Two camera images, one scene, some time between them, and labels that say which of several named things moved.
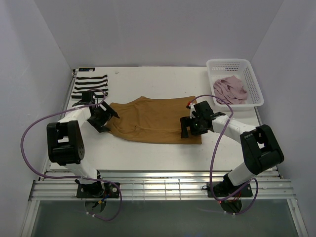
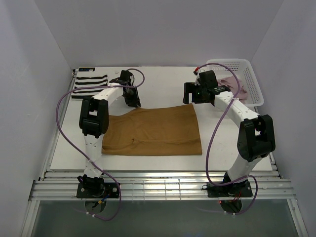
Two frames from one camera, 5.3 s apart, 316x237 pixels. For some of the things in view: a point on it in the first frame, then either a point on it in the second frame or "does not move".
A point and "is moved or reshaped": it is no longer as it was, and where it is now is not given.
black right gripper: [187, 121] to [190, 88]
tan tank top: [152, 119] is moved or reshaped
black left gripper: [99, 125] to [135, 100]
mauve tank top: [230, 90] does not move
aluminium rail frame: [58, 186] does not move
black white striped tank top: [98, 84] does not move
